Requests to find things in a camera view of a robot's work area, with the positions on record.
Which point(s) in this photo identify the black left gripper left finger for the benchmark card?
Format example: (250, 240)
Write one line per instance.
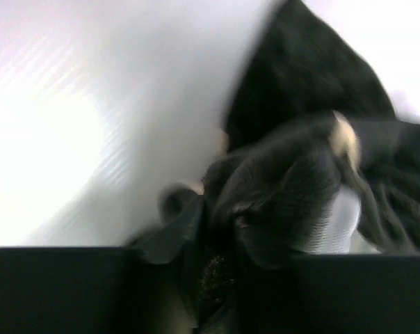
(165, 279)

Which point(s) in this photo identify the black floral plush pillowcase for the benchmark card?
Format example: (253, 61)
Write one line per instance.
(313, 148)

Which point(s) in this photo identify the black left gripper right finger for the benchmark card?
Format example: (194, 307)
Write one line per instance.
(260, 245)

